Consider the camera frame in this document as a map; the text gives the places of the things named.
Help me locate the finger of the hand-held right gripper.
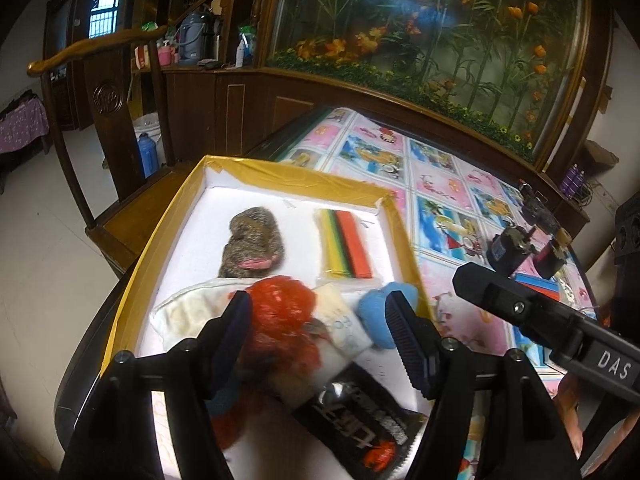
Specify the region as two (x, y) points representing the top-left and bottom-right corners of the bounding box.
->
(452, 262), (591, 356)

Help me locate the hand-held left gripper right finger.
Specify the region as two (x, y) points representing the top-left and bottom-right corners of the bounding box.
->
(384, 292), (583, 480)

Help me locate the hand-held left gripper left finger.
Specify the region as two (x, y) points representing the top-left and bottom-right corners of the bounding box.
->
(60, 292), (253, 480)

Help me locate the orange blue sponge pack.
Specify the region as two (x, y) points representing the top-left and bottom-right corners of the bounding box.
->
(510, 272), (561, 301)

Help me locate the blue cloth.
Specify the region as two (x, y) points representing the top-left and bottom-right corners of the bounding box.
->
(356, 281), (426, 350)

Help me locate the red plastic bag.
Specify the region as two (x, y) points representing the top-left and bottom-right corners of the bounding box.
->
(220, 276), (326, 451)

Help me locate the white towel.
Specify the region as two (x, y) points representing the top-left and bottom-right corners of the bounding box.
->
(150, 280), (251, 351)

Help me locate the cream tissue pack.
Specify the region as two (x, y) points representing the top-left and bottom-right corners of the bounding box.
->
(310, 282), (373, 361)

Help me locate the black printed packet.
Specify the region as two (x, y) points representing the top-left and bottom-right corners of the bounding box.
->
(292, 362), (428, 480)

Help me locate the multicoloured cloth pack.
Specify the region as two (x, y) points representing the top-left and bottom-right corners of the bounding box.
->
(314, 208), (376, 281)

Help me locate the yellow edged white box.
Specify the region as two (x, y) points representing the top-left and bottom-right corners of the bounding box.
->
(100, 155), (436, 480)

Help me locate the person's right hand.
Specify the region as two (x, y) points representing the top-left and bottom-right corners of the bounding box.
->
(552, 372), (588, 461)

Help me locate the black motor with bare shaft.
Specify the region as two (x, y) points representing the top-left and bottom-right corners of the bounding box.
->
(487, 225), (538, 273)

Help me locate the black motor with tan pulley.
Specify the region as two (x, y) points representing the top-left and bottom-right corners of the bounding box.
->
(532, 227), (573, 281)

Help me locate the brown knitted cloth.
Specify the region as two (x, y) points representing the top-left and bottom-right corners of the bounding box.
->
(217, 206), (287, 278)

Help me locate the dark metal gadget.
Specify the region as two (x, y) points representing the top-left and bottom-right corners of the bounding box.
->
(517, 180), (558, 233)

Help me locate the fruit print tablecloth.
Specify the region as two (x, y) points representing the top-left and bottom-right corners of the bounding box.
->
(250, 105), (601, 480)

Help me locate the cardboard box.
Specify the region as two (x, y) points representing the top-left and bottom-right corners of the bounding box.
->
(582, 140), (621, 168)

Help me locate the blue water bottle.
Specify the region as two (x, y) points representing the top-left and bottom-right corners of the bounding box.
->
(137, 132), (158, 178)

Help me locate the white bucket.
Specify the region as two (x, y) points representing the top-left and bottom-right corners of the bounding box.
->
(132, 112), (166, 168)

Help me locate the dark wooden cabinet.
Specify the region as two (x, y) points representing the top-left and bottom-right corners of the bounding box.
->
(130, 62), (591, 221)

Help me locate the dark wooden chair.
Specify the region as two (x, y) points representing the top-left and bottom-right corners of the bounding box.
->
(27, 25), (211, 276)

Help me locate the glass flower display case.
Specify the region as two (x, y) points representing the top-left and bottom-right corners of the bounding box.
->
(265, 0), (591, 161)

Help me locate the purple cloth covered table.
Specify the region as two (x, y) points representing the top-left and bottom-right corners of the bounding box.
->
(0, 97), (51, 156)

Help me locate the blue thermos jug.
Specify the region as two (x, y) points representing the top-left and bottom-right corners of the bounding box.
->
(177, 10), (211, 66)

